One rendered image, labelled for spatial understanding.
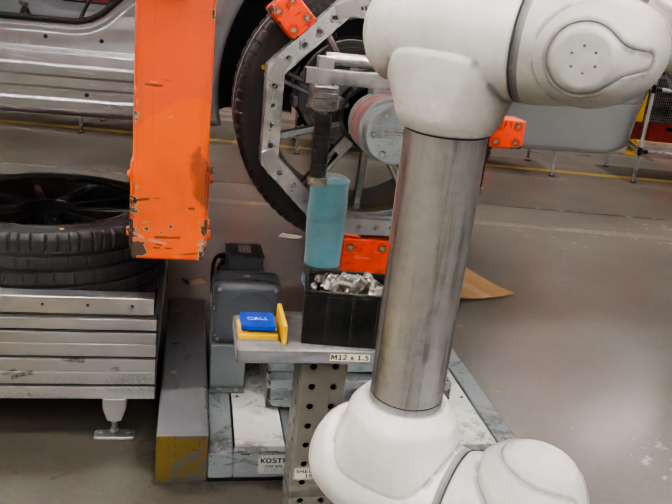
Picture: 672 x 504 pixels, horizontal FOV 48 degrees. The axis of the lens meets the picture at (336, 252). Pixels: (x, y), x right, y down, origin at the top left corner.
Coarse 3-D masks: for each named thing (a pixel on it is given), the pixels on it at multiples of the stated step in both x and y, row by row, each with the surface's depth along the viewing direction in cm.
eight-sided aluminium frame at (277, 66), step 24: (360, 0) 165; (336, 24) 166; (288, 48) 166; (312, 48) 167; (264, 96) 172; (264, 120) 170; (264, 144) 172; (264, 168) 174; (288, 168) 179; (288, 192) 176; (360, 216) 186; (384, 216) 187
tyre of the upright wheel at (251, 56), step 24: (312, 0) 171; (336, 0) 172; (264, 24) 179; (264, 48) 173; (240, 72) 178; (264, 72) 175; (240, 96) 176; (240, 120) 178; (240, 144) 180; (264, 192) 184; (288, 216) 187
